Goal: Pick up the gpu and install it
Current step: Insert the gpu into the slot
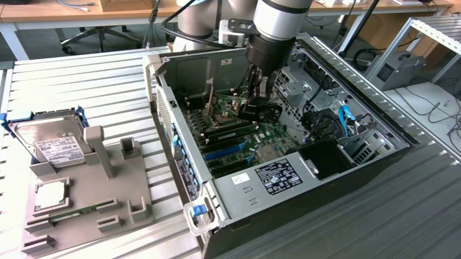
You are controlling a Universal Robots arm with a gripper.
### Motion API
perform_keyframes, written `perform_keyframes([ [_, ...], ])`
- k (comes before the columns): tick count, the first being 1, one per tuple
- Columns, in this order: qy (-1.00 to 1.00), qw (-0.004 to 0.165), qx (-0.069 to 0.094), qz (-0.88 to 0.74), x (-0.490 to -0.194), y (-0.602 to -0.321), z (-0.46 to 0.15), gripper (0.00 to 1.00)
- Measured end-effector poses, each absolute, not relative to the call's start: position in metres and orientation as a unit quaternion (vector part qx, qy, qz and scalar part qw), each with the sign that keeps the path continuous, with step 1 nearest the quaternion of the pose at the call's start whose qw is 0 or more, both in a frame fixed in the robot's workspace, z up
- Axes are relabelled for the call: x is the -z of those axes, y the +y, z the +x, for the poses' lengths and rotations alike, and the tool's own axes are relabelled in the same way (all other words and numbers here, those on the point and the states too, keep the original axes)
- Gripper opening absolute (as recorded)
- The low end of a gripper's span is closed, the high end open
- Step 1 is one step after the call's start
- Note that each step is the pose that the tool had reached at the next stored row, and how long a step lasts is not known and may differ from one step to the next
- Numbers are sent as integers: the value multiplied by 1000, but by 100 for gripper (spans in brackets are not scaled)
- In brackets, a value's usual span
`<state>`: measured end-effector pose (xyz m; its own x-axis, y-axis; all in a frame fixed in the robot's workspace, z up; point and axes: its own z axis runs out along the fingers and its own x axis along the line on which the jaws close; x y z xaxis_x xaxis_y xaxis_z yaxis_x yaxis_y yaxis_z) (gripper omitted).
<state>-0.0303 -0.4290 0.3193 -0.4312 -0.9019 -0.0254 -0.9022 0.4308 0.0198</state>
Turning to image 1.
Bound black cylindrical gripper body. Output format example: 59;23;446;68
246;34;298;76

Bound green graphics card with fan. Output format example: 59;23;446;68
204;77;283;124

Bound metal disk bay cage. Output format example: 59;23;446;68
273;44;346;114

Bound green Dell motherboard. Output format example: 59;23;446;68
179;88;299;179

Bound CPU socket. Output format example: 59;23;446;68
207;112;239;128

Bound black RAM stick with label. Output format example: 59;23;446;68
207;125;253;144

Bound open grey PC case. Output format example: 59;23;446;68
143;32;421;259

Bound silver chipset heatsink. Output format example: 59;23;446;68
255;145;282;162

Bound blue expansion slot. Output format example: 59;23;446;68
204;145;241;160

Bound black stand pole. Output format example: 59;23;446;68
337;0;382;56

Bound grey power supply unit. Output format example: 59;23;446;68
211;153;317;221

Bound grey metal control box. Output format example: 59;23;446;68
374;52;428;92

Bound brown cardboard box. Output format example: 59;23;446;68
98;0;154;13

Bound office chair base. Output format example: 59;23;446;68
59;25;142;56

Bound long wooden desk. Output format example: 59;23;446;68
0;0;456;62

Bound grey plastic parts rack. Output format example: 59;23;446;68
20;125;155;256

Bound hard disk in blue caddy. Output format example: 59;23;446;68
0;106;91;166

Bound green RAM stick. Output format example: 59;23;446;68
48;206;99;222

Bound silver CPU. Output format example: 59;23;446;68
33;183;71;213

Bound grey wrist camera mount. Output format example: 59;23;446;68
218;18;253;49

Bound black wire bundle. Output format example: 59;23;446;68
302;107;343;141

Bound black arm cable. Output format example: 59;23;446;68
160;0;250;50

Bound blue SATA wire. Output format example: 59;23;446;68
338;105;353;138

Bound coiled black cable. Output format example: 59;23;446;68
353;48;377;70

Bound aluminium frame slatted table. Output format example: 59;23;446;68
364;15;461;85

